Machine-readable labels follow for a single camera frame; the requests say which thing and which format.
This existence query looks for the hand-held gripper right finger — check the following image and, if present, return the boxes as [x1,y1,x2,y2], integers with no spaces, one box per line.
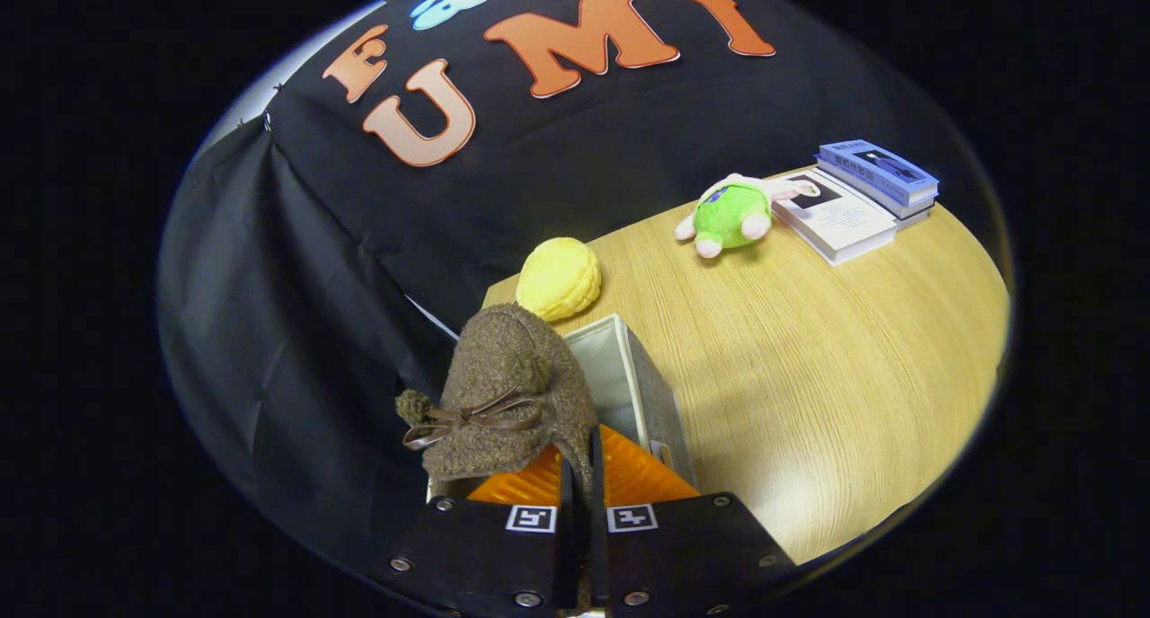
[588,424,801,618]

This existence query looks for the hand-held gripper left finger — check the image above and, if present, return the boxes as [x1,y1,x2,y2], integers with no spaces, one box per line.
[377,446,578,618]

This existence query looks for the grey fabric storage box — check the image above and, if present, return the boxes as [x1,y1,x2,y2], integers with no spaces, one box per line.
[427,313,698,504]

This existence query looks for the brown fuzzy shoe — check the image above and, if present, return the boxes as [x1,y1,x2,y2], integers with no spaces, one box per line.
[395,303,601,502]

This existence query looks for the yellow plush bun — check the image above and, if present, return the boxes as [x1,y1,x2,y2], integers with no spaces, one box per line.
[516,237,603,323]

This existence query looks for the green and pink plush toy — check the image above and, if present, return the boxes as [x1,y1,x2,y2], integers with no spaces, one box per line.
[675,173,820,260]

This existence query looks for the white book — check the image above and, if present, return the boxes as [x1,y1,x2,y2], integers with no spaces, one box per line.
[773,171,899,267]

